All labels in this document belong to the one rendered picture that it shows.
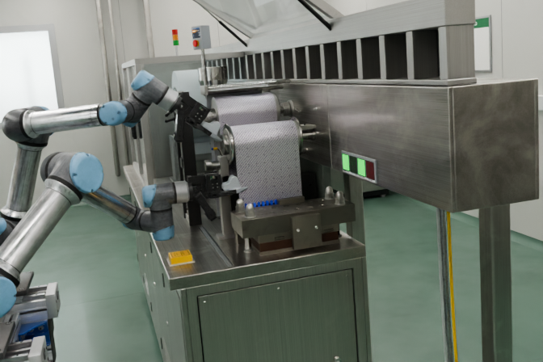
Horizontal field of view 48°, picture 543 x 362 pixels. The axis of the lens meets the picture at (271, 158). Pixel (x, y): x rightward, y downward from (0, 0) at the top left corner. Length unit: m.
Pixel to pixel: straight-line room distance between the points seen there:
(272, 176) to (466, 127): 0.90
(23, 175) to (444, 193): 1.50
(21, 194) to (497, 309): 1.65
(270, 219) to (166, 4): 5.93
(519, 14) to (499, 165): 3.48
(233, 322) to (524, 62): 3.49
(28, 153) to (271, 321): 1.05
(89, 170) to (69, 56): 5.83
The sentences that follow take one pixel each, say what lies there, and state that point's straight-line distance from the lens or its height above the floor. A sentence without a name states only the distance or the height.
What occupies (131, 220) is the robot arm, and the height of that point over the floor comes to 1.03.
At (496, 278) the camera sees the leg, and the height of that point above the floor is 0.93.
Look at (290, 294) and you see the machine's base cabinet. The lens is 2.03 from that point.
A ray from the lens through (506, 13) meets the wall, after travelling 5.10.
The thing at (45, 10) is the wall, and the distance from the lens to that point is 7.67.
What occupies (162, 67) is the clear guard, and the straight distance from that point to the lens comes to 3.11.
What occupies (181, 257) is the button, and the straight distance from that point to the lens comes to 2.03.
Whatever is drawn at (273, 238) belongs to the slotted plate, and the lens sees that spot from 2.02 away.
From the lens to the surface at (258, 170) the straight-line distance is 2.16.
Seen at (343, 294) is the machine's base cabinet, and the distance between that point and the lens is 2.10.
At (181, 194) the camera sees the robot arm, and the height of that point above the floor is 1.11.
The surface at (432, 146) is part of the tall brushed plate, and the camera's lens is 1.53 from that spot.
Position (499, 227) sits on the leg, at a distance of 1.68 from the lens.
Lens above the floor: 1.52
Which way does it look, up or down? 9 degrees down
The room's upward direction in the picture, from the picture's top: 4 degrees counter-clockwise
